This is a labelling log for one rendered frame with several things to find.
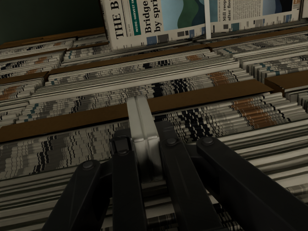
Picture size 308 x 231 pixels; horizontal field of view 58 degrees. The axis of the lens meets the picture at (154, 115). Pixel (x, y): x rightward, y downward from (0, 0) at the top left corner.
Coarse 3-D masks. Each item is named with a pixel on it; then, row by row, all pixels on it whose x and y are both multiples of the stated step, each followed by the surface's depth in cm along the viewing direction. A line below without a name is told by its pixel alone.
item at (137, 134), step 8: (128, 104) 20; (136, 104) 20; (128, 112) 19; (136, 112) 18; (136, 120) 17; (136, 128) 16; (136, 136) 15; (144, 136) 16; (136, 144) 15; (144, 144) 15; (136, 152) 15; (144, 152) 15; (144, 160) 16; (144, 168) 16; (144, 176) 16
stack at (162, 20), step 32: (128, 0) 48; (160, 0) 49; (192, 0) 50; (224, 0) 51; (256, 0) 52; (288, 0) 53; (128, 32) 51; (160, 32) 52; (192, 32) 52; (224, 32) 54
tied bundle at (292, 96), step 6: (276, 84) 30; (288, 90) 29; (294, 90) 29; (300, 90) 28; (306, 90) 28; (288, 96) 28; (294, 96) 27; (300, 96) 27; (306, 96) 27; (300, 102) 27; (306, 102) 26; (306, 108) 26
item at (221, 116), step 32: (256, 96) 28; (96, 128) 25; (192, 128) 23; (224, 128) 22; (256, 128) 21; (288, 128) 21; (0, 160) 22; (32, 160) 22; (64, 160) 21; (256, 160) 18; (288, 160) 18; (0, 192) 19; (32, 192) 18; (160, 192) 17; (0, 224) 16; (32, 224) 16; (160, 224) 15; (224, 224) 14
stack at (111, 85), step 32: (96, 32) 94; (256, 32) 60; (0, 64) 65; (32, 64) 61; (64, 64) 58; (128, 64) 47; (160, 64) 45; (192, 64) 40; (224, 64) 38; (256, 64) 37; (288, 64) 35; (0, 96) 41; (32, 96) 37; (64, 96) 36; (96, 96) 35; (128, 96) 34; (160, 96) 32
